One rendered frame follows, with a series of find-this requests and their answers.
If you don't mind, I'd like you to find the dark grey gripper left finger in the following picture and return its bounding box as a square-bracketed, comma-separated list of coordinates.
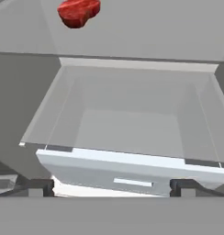
[0, 178, 55, 198]

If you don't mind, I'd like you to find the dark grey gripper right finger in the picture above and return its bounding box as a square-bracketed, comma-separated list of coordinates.
[169, 178, 224, 198]

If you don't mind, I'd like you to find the clear fridge drawer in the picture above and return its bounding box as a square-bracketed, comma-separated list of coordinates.
[18, 56, 224, 197]

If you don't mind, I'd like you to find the grey fridge shelf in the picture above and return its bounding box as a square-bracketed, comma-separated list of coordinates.
[0, 0, 224, 62]

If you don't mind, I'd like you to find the red raw steak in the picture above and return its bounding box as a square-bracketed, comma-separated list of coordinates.
[57, 0, 102, 29]

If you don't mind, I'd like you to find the white drawer handle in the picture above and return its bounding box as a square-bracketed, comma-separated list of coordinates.
[113, 177, 154, 188]

